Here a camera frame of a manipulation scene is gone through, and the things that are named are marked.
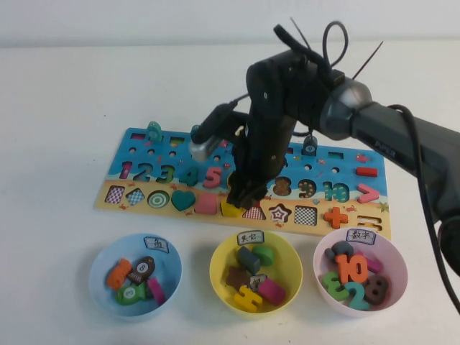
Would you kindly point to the light blue plastic bowl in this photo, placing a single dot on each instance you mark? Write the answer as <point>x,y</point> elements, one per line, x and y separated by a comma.
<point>169,260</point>

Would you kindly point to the orange wooden plus sign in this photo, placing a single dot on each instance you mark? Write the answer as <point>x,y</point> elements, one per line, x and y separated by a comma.
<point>335,217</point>

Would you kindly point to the pink wooden number five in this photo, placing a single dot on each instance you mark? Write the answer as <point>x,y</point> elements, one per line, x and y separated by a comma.
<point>213,181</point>

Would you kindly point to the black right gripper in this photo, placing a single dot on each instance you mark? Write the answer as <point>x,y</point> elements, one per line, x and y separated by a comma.
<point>264,151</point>

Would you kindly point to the ocean themed wooden puzzle board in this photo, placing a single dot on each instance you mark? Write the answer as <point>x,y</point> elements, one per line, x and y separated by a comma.
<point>334,158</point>

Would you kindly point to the teal wooden heart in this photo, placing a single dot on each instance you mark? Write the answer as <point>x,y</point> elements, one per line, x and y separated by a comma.
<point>183,200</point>

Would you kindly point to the blue wooden number two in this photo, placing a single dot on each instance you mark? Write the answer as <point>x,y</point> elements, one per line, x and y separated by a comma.
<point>356,301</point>

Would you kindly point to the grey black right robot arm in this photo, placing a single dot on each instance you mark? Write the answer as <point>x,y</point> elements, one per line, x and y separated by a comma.
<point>391,140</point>

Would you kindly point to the orange wooden fish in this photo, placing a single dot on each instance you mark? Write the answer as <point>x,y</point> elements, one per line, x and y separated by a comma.
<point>118,274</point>

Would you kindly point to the paper label on yellow bowl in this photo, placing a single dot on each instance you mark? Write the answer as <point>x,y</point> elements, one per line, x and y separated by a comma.
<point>249,238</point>

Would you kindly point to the silver wrist camera black mount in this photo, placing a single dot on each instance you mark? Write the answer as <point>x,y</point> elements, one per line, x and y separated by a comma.
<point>201,149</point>

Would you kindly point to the teal fish peg number four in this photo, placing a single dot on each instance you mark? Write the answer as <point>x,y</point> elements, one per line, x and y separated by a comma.
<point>196,130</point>

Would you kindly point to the brown wooden fish number eight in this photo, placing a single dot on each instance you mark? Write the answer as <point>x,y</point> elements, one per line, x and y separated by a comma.
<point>143,269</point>

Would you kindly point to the yellow plastic bowl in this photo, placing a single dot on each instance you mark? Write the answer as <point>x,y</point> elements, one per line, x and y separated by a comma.
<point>287,273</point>

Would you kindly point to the black zip tie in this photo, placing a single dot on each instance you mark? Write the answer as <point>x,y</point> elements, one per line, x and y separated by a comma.
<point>368,59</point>
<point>299,30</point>

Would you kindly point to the green wooden circle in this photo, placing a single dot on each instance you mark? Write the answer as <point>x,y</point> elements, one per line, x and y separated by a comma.
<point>264,254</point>

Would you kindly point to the dark teal wooden block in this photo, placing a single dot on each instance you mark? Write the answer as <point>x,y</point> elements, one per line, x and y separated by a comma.
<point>248,259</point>

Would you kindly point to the green wooden fish number three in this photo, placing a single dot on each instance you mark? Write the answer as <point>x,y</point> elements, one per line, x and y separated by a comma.
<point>130,293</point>

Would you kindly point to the red wooden minus sign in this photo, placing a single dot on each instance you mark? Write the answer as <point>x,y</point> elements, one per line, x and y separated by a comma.
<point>367,171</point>

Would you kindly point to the paper label on blue bowl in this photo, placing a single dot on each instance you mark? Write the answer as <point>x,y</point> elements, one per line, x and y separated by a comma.
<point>156,243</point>

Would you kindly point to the magenta wooden fish piece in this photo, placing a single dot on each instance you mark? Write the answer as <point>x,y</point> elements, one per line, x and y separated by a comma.
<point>156,290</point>

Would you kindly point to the paper label on pink bowl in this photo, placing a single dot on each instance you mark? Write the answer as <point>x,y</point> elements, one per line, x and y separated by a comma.
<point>361,236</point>

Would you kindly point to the pink wooden trapezoid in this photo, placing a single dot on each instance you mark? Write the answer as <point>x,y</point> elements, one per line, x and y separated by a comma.
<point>206,205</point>

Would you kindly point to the tall teal fish peg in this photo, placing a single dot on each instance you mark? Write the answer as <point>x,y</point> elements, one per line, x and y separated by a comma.
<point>154,132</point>

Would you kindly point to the grey wooden number nine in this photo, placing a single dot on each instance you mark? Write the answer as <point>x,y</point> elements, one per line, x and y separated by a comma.
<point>339,248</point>

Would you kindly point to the orange wooden number ten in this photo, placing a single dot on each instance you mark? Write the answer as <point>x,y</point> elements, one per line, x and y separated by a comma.
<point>342,269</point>

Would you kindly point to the dark blue fish peg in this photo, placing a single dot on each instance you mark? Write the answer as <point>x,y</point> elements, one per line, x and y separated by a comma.
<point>309,145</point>

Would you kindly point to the yellow wooden pentagon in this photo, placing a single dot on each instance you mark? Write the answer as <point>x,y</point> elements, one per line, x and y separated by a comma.
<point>230,210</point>

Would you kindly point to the magenta wooden number one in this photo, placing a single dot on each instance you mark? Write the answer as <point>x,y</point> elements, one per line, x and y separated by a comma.
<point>374,265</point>

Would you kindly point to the pink wooden greater-than sign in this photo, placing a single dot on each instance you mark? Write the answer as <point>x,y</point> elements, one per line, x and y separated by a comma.
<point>372,194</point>

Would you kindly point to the teal wooden number four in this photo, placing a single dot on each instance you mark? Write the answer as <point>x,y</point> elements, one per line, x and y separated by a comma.
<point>191,178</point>

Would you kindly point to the pink plastic bowl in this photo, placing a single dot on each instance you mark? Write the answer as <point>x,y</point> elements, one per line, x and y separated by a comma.
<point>396,273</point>

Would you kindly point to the magenta wooden rectangle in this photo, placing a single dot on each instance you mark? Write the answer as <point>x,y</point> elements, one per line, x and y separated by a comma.
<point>272,291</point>

